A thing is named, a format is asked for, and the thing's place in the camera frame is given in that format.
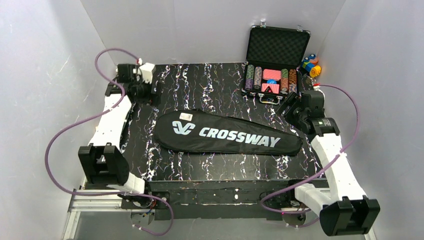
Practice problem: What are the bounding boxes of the black racket bag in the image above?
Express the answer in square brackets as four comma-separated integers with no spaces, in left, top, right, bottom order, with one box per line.
[154,109,303,156]

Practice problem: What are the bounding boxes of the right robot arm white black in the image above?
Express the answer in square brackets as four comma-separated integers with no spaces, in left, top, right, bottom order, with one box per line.
[279,90,381,237]

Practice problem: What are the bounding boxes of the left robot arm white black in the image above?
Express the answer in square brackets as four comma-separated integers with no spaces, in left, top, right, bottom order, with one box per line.
[78,62,163,194]

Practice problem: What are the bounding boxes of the pink card deck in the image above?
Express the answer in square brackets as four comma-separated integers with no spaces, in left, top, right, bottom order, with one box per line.
[262,69,282,82]

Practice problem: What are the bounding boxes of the colourful toy blocks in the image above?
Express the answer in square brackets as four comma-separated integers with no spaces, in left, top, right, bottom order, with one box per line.
[301,54,322,78]

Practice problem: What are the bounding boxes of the black poker chip case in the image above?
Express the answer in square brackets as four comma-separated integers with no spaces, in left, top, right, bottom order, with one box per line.
[241,25,311,105]

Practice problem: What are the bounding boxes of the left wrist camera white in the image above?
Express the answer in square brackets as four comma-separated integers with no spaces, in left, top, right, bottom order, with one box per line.
[132,58,156,85]

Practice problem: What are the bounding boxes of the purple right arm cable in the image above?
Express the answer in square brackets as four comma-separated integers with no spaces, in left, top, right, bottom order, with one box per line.
[259,83,360,229]

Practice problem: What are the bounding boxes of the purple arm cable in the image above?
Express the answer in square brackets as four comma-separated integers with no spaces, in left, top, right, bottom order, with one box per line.
[44,48,175,237]
[259,83,360,229]

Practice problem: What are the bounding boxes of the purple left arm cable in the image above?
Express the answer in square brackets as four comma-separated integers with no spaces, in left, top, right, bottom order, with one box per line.
[44,48,175,237]

